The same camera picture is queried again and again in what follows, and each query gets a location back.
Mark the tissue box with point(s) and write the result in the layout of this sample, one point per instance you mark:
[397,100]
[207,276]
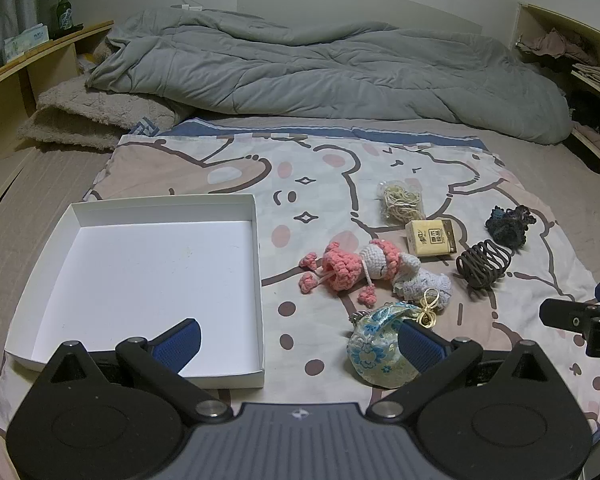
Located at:
[25,42]

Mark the white charger plug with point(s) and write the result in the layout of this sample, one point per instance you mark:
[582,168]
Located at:
[189,7]

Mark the white lavender crochet piece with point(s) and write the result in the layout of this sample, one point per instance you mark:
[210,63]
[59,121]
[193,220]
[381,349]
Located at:
[425,280]

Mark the dark knitted scrunchie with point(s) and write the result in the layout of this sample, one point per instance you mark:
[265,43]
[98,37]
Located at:
[505,225]

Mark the beige folded clothes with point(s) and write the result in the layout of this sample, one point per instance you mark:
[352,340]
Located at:
[597,76]

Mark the white shallow cardboard box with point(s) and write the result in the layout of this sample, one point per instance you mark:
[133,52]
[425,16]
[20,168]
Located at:
[145,285]

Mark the yellow tissue pack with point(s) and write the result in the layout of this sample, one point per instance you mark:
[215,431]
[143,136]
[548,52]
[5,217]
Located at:
[427,240]

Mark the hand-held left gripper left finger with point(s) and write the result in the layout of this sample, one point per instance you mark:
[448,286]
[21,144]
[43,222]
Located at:
[180,342]

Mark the beige fluffy blanket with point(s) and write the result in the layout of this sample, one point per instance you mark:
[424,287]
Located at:
[80,115]

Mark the wooden cubby shelf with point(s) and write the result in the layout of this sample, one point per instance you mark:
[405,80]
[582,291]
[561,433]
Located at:
[530,25]

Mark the blue floral brocade pouch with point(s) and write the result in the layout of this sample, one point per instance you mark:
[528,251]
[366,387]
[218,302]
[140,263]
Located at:
[375,350]

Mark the wooden bedside shelf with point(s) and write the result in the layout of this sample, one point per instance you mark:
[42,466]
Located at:
[50,60]

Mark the green glass bottle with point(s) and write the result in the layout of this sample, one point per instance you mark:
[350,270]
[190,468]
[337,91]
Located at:
[64,15]

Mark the pink crumpled cloth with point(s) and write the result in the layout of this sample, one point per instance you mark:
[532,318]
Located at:
[555,45]

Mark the grey duvet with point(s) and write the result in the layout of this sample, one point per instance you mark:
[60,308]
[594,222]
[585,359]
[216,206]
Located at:
[305,70]

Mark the bag of rubber bands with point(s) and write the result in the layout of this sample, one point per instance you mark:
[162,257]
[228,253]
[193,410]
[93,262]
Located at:
[400,202]

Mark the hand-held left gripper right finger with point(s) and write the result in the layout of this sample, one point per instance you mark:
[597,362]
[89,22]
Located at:
[420,345]

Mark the brown hair claw clip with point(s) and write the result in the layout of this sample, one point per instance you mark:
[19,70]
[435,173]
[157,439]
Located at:
[472,265]

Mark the dark clothes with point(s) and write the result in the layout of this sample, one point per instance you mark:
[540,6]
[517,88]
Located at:
[592,107]

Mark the printed cartoon bear blanket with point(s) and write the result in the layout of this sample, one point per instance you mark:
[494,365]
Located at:
[305,200]

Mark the pink crochet doll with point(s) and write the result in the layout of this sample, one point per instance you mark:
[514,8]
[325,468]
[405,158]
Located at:
[340,272]

